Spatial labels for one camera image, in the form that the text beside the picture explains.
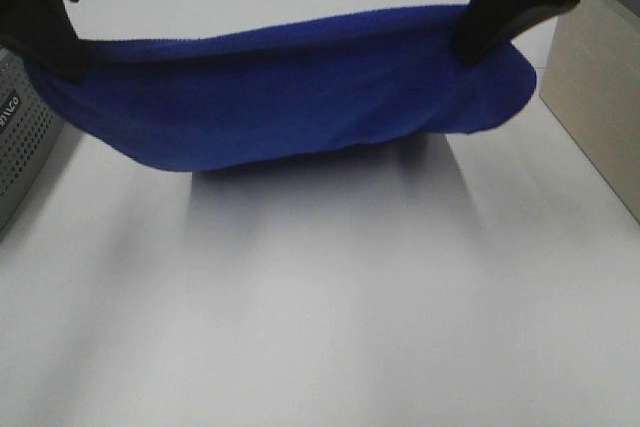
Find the beige bin with grey rim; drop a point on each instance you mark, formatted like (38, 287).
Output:
(591, 85)

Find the grey perforated plastic basket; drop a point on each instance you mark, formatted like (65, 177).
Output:
(29, 131)

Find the blue microfibre towel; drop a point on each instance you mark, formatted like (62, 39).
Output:
(307, 87)

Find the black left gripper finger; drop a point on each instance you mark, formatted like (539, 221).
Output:
(41, 31)

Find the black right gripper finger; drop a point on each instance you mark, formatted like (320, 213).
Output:
(484, 26)
(540, 9)

